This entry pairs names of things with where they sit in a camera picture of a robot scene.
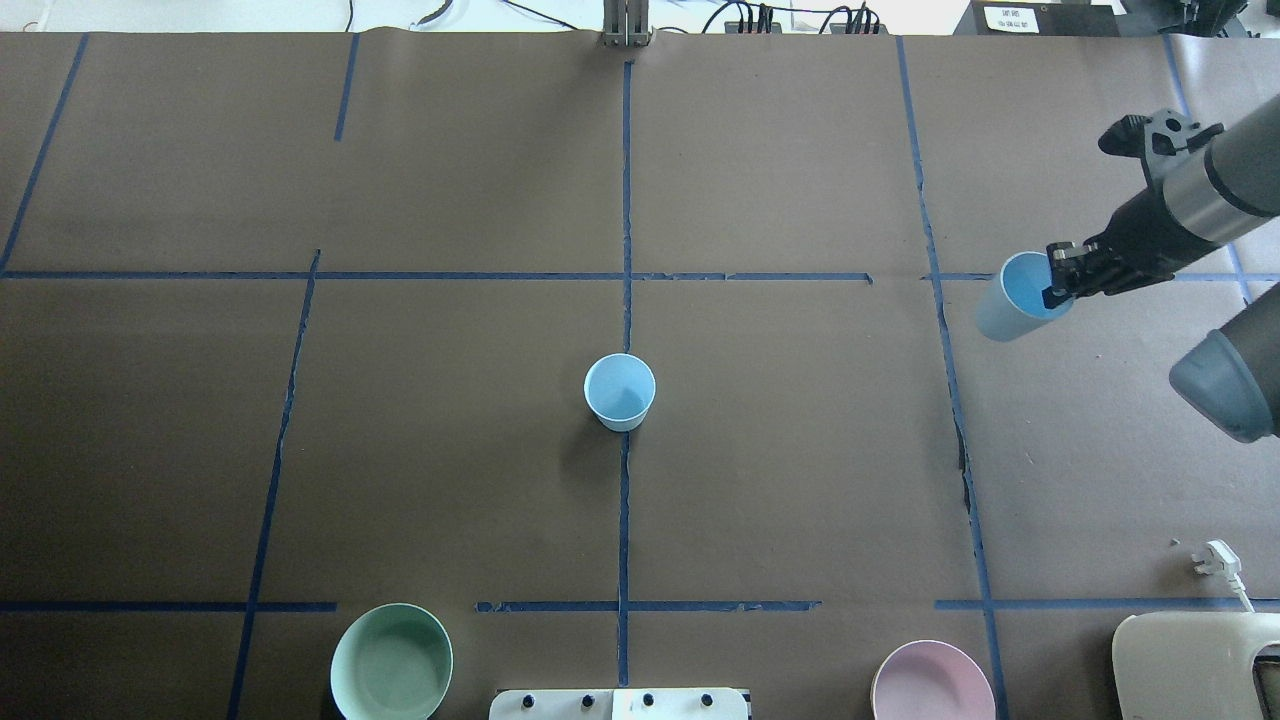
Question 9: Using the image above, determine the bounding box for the light blue cup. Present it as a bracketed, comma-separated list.
[582, 354, 657, 433]
[975, 252, 1074, 342]

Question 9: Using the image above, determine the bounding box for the brown paper table cover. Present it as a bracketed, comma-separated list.
[3, 29, 1277, 719]

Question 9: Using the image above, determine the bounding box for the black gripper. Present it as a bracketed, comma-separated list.
[1042, 190, 1206, 310]

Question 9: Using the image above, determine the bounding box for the aluminium frame post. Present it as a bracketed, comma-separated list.
[600, 0, 653, 49]

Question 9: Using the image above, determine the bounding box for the black power strip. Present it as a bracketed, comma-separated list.
[701, 1, 890, 36]

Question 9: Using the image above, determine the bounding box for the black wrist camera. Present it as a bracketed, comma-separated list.
[1097, 109, 1225, 188]

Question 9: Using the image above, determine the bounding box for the black box with label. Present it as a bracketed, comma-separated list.
[952, 1, 1120, 38]

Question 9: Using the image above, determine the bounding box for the green bowl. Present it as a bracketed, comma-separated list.
[329, 603, 454, 719]

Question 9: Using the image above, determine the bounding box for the pink bowl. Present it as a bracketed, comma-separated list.
[869, 641, 997, 719]

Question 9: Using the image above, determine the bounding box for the cream toaster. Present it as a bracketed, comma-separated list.
[1111, 611, 1279, 719]

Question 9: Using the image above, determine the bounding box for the white power plug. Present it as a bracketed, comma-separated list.
[1190, 538, 1256, 612]

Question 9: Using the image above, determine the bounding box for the white mount base plate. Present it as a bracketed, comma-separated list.
[488, 687, 753, 719]

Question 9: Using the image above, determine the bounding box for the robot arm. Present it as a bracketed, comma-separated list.
[1042, 99, 1279, 443]

